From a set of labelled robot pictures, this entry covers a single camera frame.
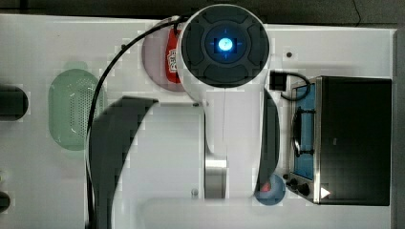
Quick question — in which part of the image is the green perforated colander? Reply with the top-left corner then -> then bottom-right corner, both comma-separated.
48,69 -> 97,151

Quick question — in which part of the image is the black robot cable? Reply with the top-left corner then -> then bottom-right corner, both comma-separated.
85,14 -> 189,229

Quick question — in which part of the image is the black toaster oven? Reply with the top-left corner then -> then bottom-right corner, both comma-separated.
287,76 -> 393,206

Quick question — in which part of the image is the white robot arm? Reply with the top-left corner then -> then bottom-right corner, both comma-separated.
176,4 -> 270,198

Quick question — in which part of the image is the red ketchup bottle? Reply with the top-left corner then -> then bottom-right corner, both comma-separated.
165,29 -> 181,84

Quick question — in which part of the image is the blue small bowl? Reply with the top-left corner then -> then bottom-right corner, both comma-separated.
254,174 -> 286,206

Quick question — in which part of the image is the black cylinder at left edge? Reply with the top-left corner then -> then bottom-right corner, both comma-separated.
0,85 -> 29,121

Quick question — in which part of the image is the grey round plate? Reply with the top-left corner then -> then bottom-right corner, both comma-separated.
141,28 -> 184,93

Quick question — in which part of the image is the red strawberry in bowl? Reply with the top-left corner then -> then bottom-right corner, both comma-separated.
260,182 -> 271,192

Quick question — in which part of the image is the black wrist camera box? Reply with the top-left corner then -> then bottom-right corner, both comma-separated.
269,71 -> 288,92

